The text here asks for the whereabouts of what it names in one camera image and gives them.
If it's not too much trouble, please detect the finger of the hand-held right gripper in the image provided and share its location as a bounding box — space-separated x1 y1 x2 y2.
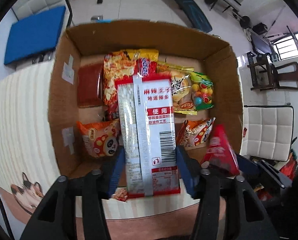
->
235 154 293 189

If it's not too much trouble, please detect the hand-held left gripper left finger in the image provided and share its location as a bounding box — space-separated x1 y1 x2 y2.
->
19 152 126 240

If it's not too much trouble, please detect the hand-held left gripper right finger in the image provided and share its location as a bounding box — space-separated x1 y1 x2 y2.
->
175 146 279 240

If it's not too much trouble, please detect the small red snack packet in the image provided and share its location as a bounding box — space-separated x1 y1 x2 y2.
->
201 124 240 176

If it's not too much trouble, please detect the orange panda snack packet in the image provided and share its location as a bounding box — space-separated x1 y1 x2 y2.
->
76 119 121 158
176 117 216 151

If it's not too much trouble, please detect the red and white snack packet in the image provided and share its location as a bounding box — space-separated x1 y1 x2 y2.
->
114 74 181 199

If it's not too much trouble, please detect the green candy packet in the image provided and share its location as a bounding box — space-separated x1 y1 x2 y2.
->
190 71 215 111

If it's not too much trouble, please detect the yellow biscuit packet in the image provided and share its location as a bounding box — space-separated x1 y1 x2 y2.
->
156 60 198 115

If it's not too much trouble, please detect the dark red snack packet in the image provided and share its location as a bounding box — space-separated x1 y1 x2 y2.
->
77 64 105 108

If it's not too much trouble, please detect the yellow instant noodle packet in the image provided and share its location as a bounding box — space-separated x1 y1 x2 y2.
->
103 49 159 120

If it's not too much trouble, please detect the printed cardboard box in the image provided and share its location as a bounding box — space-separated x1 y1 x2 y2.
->
47 19 244 180

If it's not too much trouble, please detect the dark wooden chair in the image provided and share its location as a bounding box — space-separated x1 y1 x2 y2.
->
246 51 298 92

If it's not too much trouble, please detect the striped pink cat tablecloth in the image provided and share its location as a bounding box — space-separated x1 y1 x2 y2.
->
0 60 227 240

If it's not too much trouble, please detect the black exercise bench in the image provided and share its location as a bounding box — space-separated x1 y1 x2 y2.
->
249 34 275 55

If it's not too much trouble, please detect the black metal stand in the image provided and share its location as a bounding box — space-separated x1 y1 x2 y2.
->
265 5 298 58

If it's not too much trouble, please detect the black speaker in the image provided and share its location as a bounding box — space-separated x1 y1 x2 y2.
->
252 23 268 36

